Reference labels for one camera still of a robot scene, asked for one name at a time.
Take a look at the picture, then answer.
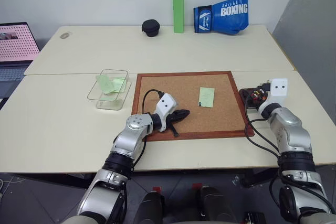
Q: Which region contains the clear plastic box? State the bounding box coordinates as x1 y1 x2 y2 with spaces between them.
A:
86 69 130 102

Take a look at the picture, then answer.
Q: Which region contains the black pushpin tray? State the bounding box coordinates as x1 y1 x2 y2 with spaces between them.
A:
238 87 266 111

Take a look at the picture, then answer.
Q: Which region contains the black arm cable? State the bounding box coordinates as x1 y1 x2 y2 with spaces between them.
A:
244 100 282 162
141 89 165 116

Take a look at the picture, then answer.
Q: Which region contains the wood-framed cork board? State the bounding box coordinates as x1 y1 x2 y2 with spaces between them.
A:
130 70 255 142

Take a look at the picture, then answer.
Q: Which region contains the laptop with pink screen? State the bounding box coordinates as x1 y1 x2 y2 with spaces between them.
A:
0 22 41 109

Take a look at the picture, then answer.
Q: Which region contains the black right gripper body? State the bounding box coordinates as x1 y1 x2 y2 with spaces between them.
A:
256 82 271 96

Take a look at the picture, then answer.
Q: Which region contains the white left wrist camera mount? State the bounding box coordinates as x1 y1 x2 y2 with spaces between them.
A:
155 92 180 133

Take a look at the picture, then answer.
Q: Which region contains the tall green block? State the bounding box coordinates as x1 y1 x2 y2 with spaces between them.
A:
172 0 185 34

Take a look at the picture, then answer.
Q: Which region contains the blue boxing glove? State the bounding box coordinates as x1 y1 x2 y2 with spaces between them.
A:
193 0 249 36

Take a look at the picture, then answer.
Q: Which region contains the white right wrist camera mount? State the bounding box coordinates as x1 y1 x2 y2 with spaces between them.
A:
263 78 289 104

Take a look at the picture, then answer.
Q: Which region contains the green sticky note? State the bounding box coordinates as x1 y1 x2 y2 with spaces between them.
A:
198 87 215 109

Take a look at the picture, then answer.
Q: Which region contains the large green note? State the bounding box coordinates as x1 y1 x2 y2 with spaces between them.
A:
95 74 118 94

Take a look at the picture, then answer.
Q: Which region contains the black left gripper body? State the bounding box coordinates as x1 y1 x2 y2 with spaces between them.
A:
166 109 184 130

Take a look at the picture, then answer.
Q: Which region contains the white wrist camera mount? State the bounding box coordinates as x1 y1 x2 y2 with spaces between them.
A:
263 78 289 104
155 92 180 133

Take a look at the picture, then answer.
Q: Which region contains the small green note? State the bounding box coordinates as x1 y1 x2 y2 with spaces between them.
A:
112 77 125 94

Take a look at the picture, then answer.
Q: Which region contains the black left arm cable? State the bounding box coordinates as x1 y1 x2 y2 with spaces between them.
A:
141 89 165 116

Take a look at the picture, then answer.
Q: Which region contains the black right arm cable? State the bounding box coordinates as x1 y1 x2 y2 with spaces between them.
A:
244 100 282 162

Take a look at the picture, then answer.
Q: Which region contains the dark rounded robot leg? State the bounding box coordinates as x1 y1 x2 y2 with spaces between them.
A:
197 186 232 224
136 191 165 224

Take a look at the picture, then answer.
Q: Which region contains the black round zip case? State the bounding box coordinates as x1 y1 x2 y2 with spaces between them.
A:
141 19 161 38

